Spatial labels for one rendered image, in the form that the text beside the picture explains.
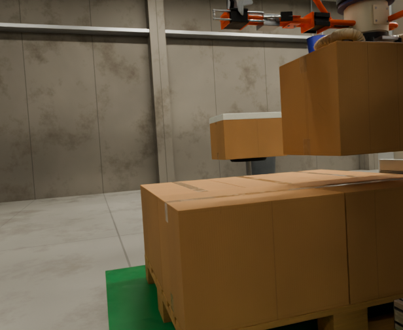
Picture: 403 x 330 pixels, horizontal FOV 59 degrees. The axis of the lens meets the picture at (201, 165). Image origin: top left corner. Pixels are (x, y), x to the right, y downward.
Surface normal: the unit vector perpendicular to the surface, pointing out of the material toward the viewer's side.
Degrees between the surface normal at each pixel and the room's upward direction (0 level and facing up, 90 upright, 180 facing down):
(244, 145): 90
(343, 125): 91
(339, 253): 90
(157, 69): 90
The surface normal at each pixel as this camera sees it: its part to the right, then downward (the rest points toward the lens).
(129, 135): 0.30, 0.02
